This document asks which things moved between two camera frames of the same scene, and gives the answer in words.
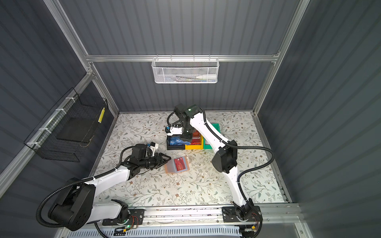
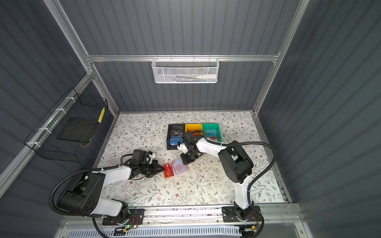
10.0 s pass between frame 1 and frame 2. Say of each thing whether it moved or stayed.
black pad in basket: stayed
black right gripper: moved
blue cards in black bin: stayed
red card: moved
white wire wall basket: stayed
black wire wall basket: stayed
